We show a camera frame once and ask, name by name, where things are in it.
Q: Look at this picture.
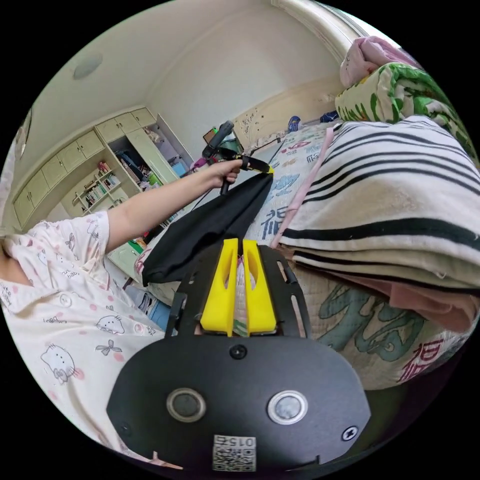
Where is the person's body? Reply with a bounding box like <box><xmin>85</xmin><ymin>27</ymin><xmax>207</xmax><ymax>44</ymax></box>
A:
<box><xmin>0</xmin><ymin>209</ymin><xmax>185</xmax><ymax>472</ymax></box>

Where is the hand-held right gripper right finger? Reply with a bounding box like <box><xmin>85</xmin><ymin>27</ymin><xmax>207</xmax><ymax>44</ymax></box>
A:
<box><xmin>242</xmin><ymin>239</ymin><xmax>279</xmax><ymax>336</ymax></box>

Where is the black short sleeve shirt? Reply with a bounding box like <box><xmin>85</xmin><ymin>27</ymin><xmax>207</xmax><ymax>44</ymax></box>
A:
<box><xmin>141</xmin><ymin>173</ymin><xmax>274</xmax><ymax>288</ymax></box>

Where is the person's left forearm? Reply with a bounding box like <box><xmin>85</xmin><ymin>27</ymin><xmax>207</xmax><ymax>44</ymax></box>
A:
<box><xmin>105</xmin><ymin>169</ymin><xmax>218</xmax><ymax>253</ymax></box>

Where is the person's left hand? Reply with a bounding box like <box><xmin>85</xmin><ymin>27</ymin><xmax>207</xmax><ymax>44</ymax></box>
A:
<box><xmin>203</xmin><ymin>159</ymin><xmax>243</xmax><ymax>189</ymax></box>

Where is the bed with printed quilt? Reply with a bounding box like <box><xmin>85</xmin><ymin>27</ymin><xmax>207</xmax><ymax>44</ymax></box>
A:
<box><xmin>133</xmin><ymin>120</ymin><xmax>480</xmax><ymax>392</ymax></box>

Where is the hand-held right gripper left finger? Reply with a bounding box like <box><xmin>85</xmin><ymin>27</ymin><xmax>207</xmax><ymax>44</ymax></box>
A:
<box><xmin>200</xmin><ymin>238</ymin><xmax>239</xmax><ymax>337</ymax></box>

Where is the pile of clothes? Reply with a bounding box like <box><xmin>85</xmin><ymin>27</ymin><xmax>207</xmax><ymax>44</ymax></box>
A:
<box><xmin>269</xmin><ymin>114</ymin><xmax>480</xmax><ymax>335</ymax></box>

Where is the green leaf print rolled blanket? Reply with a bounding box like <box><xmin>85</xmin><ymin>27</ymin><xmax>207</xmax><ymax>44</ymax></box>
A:
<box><xmin>334</xmin><ymin>61</ymin><xmax>470</xmax><ymax>151</ymax></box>

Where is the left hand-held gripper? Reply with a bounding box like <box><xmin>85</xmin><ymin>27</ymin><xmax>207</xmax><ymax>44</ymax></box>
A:
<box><xmin>201</xmin><ymin>145</ymin><xmax>276</xmax><ymax>197</ymax></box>

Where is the cream cupboard with shelves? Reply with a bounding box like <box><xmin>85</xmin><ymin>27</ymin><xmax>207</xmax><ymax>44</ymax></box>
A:
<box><xmin>12</xmin><ymin>106</ymin><xmax>195</xmax><ymax>234</ymax></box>

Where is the pink pillow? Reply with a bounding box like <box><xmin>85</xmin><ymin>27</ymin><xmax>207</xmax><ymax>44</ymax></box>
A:
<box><xmin>339</xmin><ymin>35</ymin><xmax>415</xmax><ymax>89</ymax></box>

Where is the round ceiling lamp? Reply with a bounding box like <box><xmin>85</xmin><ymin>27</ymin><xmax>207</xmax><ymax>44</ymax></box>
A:
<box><xmin>72</xmin><ymin>52</ymin><xmax>104</xmax><ymax>80</ymax></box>

